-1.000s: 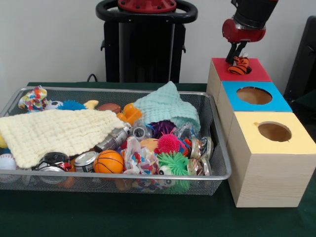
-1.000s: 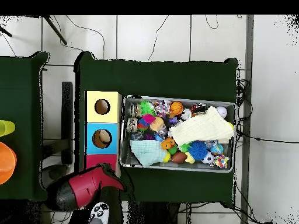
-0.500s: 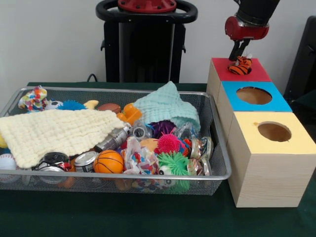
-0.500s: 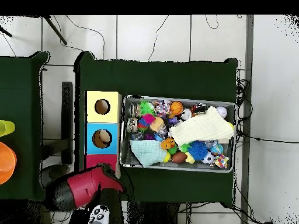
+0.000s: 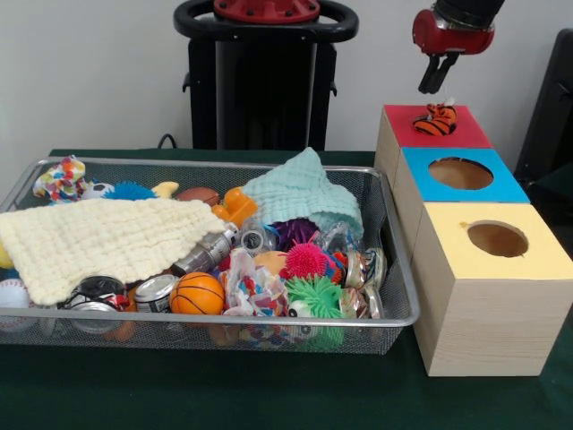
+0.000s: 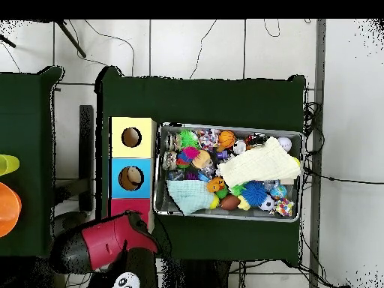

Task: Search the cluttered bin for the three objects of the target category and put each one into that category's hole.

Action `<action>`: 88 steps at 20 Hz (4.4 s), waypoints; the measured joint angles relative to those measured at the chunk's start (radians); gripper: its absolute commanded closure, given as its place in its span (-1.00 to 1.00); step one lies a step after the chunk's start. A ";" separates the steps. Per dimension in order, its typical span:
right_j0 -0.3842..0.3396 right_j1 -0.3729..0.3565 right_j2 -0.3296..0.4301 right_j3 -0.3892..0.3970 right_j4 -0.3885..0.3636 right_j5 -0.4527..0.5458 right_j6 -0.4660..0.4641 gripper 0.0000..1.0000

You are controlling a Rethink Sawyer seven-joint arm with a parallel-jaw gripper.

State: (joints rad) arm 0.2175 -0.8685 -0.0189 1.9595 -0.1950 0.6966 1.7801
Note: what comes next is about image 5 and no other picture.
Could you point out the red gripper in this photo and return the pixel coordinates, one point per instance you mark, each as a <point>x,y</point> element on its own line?
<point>447,38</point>

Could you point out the orange tiger plush toy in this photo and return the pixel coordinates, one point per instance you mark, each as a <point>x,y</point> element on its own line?
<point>436,121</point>

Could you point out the wooden box with three holes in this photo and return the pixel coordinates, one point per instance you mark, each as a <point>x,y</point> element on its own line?
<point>488,313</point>

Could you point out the black upright panel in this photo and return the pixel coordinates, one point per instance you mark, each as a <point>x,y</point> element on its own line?
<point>550,112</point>

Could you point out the dark green side table cloth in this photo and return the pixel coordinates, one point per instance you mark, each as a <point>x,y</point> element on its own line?
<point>557,188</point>

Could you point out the light blue waffle cloth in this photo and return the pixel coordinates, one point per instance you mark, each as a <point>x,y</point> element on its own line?
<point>300,188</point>

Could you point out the pink spiky rubber ball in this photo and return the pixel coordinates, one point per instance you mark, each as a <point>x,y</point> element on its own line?
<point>304,260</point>

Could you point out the green spiky rubber ball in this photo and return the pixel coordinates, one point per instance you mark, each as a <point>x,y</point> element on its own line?
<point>315,293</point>

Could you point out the blue spiky rubber ball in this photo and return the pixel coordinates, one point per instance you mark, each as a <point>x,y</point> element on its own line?
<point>133,190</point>

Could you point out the orange toy basketball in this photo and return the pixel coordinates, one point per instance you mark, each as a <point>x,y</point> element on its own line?
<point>197,293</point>

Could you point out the small toy soccer ball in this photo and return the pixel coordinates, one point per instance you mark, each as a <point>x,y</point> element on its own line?
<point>99,190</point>

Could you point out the cream knitted cloth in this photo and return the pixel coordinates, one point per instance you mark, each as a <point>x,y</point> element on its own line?
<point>103,237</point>

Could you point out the white cloth with coloured spots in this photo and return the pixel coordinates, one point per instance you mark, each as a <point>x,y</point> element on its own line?
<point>60,179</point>

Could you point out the white toy baseball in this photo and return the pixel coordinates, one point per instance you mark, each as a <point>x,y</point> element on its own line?
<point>14,293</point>

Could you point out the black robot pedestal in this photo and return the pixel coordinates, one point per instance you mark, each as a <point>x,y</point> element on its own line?
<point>268,89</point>

